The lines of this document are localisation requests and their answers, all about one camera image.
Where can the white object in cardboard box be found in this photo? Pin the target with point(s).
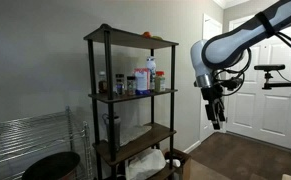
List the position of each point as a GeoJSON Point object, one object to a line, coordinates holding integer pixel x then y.
{"type": "Point", "coordinates": [174, 163]}

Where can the dark wood black-frame shelf unit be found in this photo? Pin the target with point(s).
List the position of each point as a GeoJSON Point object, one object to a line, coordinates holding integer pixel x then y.
{"type": "Point", "coordinates": [110, 100]}

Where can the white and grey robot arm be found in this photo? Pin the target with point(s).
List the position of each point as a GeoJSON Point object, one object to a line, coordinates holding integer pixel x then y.
{"type": "Point", "coordinates": [225, 50]}

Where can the spice jar with black lid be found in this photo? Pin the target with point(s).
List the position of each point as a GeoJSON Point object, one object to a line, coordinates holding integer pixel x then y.
{"type": "Point", "coordinates": [131, 86]}

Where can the white blue red carton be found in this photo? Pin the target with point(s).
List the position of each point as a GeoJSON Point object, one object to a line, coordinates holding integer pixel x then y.
{"type": "Point", "coordinates": [141, 81]}

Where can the checkered cloth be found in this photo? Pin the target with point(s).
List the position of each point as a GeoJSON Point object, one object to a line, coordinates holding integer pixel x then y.
{"type": "Point", "coordinates": [135, 133]}

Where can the yellow-green fruit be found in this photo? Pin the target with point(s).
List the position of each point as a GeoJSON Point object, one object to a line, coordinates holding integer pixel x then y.
{"type": "Point", "coordinates": [157, 37]}

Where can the white plastic bottle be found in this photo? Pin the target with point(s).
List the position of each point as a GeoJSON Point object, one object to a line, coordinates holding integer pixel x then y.
{"type": "Point", "coordinates": [151, 66]}

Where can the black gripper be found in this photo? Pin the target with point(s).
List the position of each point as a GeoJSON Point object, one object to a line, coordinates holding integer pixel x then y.
{"type": "Point", "coordinates": [212, 94]}

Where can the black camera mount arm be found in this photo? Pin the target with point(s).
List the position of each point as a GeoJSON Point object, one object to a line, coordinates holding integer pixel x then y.
{"type": "Point", "coordinates": [281, 85]}

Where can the dark spice jar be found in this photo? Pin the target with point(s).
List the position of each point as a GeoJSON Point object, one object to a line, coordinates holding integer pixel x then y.
{"type": "Point", "coordinates": [119, 85]}

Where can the grey shaker cup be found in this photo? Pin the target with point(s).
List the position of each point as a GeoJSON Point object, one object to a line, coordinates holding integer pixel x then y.
{"type": "Point", "coordinates": [115, 131]}

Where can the black camera on mount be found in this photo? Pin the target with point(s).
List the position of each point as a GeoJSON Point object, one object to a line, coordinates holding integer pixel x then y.
{"type": "Point", "coordinates": [269, 67]}

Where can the clear bottle with brown liquid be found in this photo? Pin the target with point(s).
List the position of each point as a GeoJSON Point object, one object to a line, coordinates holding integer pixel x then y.
{"type": "Point", "coordinates": [102, 84]}

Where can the white plastic bag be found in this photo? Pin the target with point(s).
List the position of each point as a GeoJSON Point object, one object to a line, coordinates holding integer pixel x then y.
{"type": "Point", "coordinates": [145, 164]}

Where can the black round bin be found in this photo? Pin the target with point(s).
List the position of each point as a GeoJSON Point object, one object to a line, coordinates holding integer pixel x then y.
{"type": "Point", "coordinates": [51, 166]}

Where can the orange fruit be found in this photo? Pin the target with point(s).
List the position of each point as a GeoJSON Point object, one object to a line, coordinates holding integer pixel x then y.
{"type": "Point", "coordinates": [146, 34]}

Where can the wide white panel door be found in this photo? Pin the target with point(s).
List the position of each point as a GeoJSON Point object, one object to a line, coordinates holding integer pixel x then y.
{"type": "Point", "coordinates": [268, 113]}

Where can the brown cardboard box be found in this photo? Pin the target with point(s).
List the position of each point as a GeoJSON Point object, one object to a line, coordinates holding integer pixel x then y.
{"type": "Point", "coordinates": [185, 165]}

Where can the narrow white door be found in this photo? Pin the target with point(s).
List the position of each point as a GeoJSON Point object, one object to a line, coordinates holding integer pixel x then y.
{"type": "Point", "coordinates": [209, 30]}

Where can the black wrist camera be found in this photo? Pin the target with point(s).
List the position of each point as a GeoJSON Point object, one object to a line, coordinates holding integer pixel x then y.
{"type": "Point", "coordinates": [232, 83]}

